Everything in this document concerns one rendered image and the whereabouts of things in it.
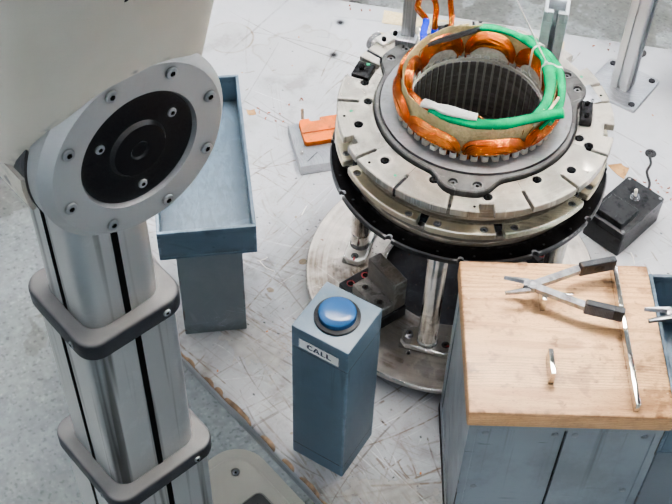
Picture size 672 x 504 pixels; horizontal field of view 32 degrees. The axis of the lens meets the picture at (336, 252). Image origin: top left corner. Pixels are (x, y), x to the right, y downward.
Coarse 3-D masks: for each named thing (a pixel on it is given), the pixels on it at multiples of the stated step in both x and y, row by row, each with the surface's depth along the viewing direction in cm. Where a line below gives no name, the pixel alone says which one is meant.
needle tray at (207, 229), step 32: (224, 96) 146; (224, 128) 144; (224, 160) 140; (192, 192) 137; (224, 192) 137; (160, 224) 131; (192, 224) 134; (224, 224) 134; (160, 256) 130; (192, 256) 131; (224, 256) 143; (192, 288) 147; (224, 288) 148; (192, 320) 152; (224, 320) 153
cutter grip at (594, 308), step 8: (592, 304) 119; (600, 304) 119; (608, 304) 119; (584, 312) 120; (592, 312) 119; (600, 312) 119; (608, 312) 119; (616, 312) 118; (624, 312) 118; (616, 320) 119
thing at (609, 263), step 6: (600, 258) 123; (606, 258) 123; (612, 258) 123; (582, 264) 122; (588, 264) 122; (594, 264) 122; (600, 264) 122; (606, 264) 123; (612, 264) 123; (582, 270) 122; (588, 270) 123; (594, 270) 123; (600, 270) 123; (606, 270) 123
